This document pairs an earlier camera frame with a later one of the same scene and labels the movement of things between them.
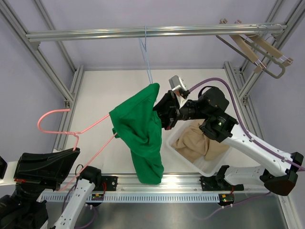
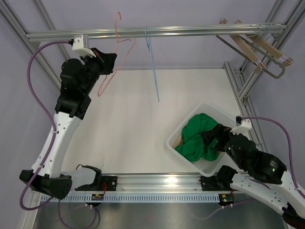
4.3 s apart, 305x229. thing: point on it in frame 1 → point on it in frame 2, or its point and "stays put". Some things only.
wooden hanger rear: (286, 61) stays put
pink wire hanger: (77, 134) → (117, 41)
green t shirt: (136, 120) → (193, 147)
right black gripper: (168, 109) → (220, 131)
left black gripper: (35, 170) → (106, 61)
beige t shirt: (192, 141) → (175, 139)
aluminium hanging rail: (232, 29) stays put
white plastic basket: (208, 168) stays put
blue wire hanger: (144, 51) → (149, 41)
